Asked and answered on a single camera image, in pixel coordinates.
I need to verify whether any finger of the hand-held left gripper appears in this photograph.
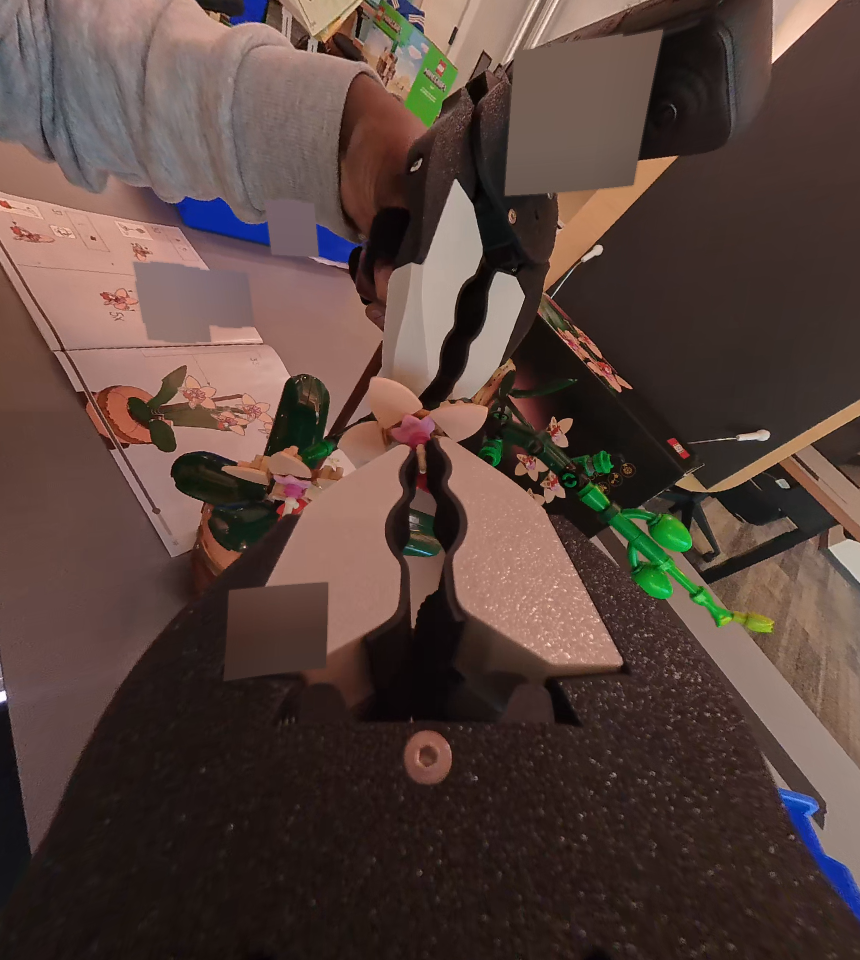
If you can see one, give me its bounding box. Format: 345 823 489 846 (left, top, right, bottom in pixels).
430 258 529 406
383 180 485 393

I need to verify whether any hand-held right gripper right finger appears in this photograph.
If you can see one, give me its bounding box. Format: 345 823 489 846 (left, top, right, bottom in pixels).
415 437 624 680

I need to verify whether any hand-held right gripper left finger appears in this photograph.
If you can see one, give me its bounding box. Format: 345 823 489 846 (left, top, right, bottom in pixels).
265 444 410 702

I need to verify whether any white pink brick flower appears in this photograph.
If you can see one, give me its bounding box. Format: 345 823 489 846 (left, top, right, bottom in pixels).
338 375 491 492

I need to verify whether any brick orchid plant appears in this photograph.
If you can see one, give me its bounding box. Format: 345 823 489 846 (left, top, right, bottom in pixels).
171 345 776 639

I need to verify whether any person's left forearm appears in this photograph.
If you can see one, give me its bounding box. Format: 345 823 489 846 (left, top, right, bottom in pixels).
0 0 386 226

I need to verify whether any grey desk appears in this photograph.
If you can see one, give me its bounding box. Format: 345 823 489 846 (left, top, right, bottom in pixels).
0 138 860 849

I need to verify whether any person's left hand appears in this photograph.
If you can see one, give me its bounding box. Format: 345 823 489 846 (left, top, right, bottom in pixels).
338 75 431 331

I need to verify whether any green toy box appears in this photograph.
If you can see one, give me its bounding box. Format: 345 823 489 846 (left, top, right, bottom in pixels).
355 0 461 127

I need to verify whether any black orchid product box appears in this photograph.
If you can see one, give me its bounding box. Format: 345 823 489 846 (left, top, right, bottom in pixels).
508 292 705 519

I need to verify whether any black divider panel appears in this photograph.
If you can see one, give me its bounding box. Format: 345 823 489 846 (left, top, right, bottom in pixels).
550 0 860 492

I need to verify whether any open instruction booklet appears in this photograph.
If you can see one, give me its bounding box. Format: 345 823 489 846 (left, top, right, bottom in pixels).
0 183 341 558

